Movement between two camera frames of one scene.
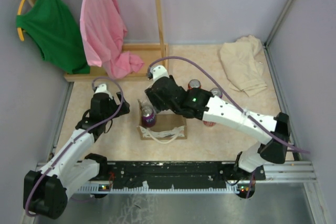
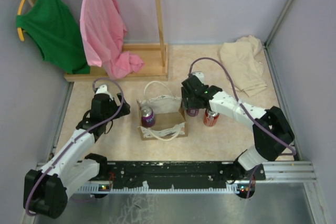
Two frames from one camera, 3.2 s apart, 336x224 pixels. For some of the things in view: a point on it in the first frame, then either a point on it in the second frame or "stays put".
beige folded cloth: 244,64 stays put
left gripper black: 124,109 stays put
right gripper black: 155,100 to 186,101
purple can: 148,117 stays put
